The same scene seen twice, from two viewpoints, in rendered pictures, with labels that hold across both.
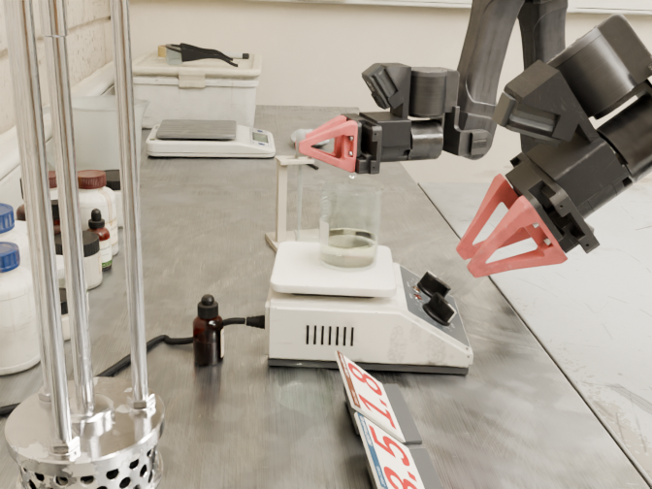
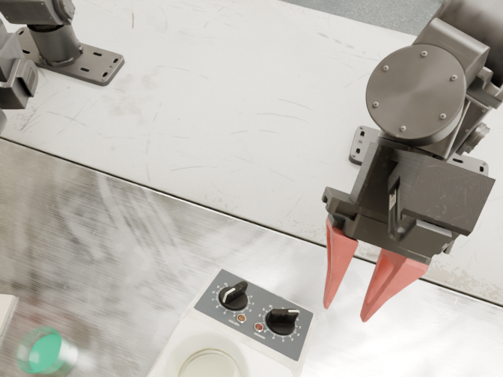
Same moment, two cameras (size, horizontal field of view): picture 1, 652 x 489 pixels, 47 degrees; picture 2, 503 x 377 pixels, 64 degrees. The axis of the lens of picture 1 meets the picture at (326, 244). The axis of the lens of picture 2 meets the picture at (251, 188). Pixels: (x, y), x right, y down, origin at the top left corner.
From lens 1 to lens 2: 68 cm
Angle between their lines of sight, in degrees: 62
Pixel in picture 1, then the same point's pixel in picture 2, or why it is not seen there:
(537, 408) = not seen: hidden behind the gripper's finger
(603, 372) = not seen: hidden behind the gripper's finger
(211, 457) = not seen: outside the picture
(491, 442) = (400, 361)
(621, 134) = (444, 143)
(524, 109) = (456, 230)
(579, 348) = (299, 212)
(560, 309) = (237, 180)
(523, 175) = (380, 233)
